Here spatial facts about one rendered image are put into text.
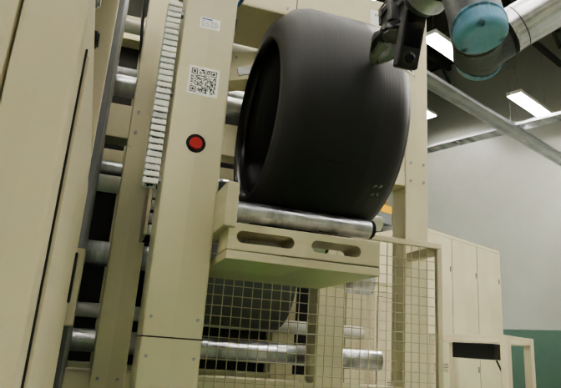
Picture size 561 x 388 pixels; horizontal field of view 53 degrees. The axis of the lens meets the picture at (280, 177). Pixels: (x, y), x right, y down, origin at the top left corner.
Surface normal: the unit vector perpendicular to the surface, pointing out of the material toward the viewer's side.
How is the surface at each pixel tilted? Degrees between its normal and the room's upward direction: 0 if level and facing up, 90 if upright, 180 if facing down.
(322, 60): 83
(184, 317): 90
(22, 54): 90
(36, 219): 90
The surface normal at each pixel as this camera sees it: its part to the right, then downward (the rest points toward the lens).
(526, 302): -0.75, -0.25
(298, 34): -0.40, -0.59
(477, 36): 0.11, 0.90
